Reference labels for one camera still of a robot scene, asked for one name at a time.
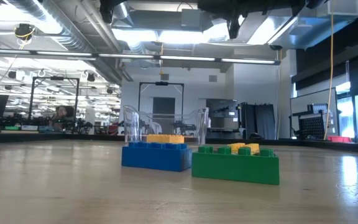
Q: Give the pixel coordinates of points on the blue toy building block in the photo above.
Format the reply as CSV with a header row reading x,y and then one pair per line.
x,y
154,160

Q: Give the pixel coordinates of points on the green toy building block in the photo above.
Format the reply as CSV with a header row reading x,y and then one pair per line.
x,y
235,169

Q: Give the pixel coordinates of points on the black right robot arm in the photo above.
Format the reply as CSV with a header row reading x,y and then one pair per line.
x,y
259,4

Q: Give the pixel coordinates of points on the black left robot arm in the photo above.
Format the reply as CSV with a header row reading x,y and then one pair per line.
x,y
110,7

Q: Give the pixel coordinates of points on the grey metal cabinet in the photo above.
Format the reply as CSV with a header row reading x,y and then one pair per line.
x,y
222,118

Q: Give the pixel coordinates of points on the clear plastic bin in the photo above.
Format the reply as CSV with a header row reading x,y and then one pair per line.
x,y
132,124

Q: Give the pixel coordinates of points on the long white light bar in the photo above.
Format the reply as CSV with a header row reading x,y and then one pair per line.
x,y
126,56

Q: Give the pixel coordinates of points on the person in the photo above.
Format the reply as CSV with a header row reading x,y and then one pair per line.
x,y
61,112

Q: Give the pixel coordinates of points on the white partition panel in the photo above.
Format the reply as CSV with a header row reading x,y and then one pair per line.
x,y
303,99

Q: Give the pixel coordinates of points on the black perforated panel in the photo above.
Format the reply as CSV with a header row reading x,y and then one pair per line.
x,y
311,126

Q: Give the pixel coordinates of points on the distant robot workbench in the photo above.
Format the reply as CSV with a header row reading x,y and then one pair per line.
x,y
20,127

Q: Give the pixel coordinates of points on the red tray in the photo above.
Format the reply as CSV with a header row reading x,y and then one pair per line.
x,y
339,139

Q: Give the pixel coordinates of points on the black gantry frame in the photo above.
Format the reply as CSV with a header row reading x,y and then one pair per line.
x,y
54,78
161,83

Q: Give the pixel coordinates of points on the black aluminium table frame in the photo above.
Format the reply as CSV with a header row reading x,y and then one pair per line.
x,y
17,137

